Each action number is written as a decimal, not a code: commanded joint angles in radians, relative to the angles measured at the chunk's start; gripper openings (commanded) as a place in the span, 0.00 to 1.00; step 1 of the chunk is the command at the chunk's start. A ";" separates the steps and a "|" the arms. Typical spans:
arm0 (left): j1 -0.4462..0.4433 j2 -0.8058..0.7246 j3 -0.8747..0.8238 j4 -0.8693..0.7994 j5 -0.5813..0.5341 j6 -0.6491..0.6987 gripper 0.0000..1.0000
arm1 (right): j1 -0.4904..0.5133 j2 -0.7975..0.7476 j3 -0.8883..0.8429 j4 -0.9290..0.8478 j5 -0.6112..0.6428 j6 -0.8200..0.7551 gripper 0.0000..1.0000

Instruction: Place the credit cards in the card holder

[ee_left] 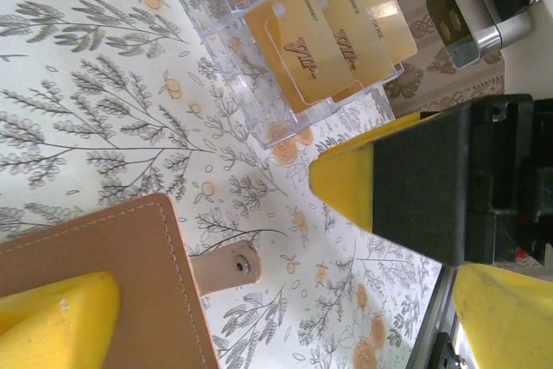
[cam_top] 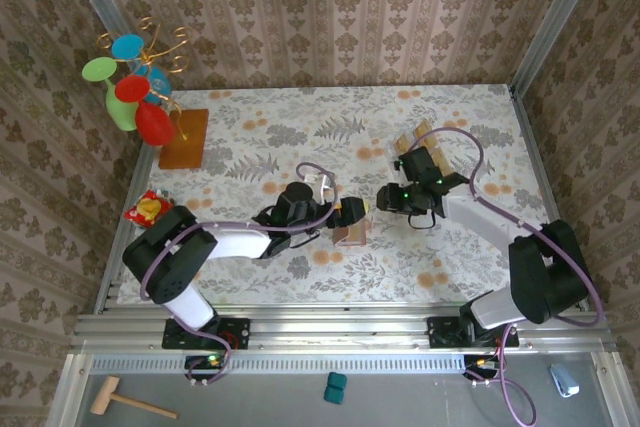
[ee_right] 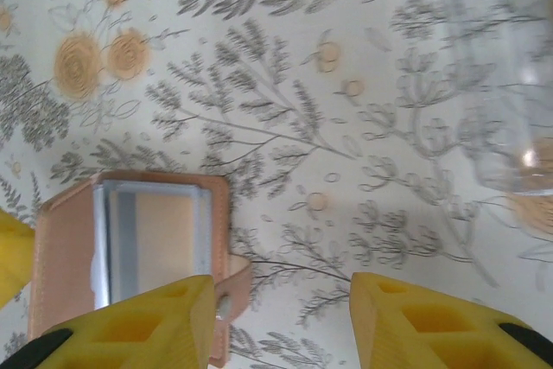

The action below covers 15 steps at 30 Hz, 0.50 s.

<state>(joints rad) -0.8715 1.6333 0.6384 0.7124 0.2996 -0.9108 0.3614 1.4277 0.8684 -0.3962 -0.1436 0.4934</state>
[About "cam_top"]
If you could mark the clear plastic card rack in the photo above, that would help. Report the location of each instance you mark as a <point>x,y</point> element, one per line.
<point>416,142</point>

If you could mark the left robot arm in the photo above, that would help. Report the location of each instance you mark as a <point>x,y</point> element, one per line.
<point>170,257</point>

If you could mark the gold credit card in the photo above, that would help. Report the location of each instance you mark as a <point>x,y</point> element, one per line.
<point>422,129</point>
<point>402,143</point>
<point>439,159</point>

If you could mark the floral print tablecloth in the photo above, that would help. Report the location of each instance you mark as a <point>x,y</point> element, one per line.
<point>300,112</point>

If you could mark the red yellow snack packet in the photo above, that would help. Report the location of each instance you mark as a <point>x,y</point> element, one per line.
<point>147,204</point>

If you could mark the teal rubber block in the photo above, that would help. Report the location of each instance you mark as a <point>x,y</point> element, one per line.
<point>337,380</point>
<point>333,395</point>

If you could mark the red plastic wine glass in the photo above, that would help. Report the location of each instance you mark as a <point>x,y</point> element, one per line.
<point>155,122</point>

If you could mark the black controller board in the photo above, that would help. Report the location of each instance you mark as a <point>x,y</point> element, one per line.
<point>205,362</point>
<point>480,364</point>

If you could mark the grey metal shelf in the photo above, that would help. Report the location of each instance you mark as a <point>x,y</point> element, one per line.
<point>400,402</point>

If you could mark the white blue stapler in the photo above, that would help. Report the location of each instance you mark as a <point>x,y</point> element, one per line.
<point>564,381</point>

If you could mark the blue plastic wine glass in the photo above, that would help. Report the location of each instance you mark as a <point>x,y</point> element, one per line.
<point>126,47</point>

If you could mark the green plastic wine glass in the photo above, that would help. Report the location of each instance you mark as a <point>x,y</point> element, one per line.
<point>99,69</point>

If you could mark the wooden mallet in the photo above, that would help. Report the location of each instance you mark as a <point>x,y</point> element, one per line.
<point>105,393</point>

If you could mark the aluminium front rail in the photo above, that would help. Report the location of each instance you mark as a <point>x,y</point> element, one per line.
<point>340,332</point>

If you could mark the aluminium table side rail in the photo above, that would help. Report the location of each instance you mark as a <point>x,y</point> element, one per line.
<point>541,172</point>

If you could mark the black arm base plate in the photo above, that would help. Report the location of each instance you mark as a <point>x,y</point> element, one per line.
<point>437,337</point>
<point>237,334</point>

